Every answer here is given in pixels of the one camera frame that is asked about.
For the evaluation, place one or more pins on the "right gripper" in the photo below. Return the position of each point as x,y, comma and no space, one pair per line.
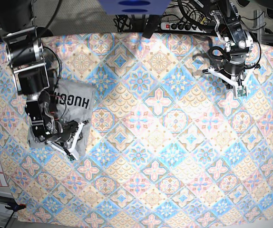
67,136

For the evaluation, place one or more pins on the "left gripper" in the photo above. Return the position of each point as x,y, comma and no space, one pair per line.
231,71

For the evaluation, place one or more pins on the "grey T-shirt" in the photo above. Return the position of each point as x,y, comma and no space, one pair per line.
68,101

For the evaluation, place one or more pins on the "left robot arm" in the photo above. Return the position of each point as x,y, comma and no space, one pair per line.
237,41

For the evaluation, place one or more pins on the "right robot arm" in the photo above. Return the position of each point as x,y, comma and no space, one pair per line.
26,58

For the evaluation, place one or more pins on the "white power strip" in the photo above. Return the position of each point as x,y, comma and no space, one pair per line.
170,26

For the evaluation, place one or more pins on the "black clamp bottom left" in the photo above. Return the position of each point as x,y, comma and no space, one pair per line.
15,207

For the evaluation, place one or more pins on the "patterned tile tablecloth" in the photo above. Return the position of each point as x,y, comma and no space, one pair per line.
167,147

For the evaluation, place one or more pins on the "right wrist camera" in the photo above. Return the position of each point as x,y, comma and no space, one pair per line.
72,155

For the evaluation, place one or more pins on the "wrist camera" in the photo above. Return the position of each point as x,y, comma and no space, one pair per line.
72,155
240,91

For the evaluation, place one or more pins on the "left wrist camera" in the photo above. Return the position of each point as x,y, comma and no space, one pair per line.
240,91

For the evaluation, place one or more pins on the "black bracket under mount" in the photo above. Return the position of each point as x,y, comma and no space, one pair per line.
151,25

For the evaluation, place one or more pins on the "blue mount plate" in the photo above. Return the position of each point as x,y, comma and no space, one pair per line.
121,7

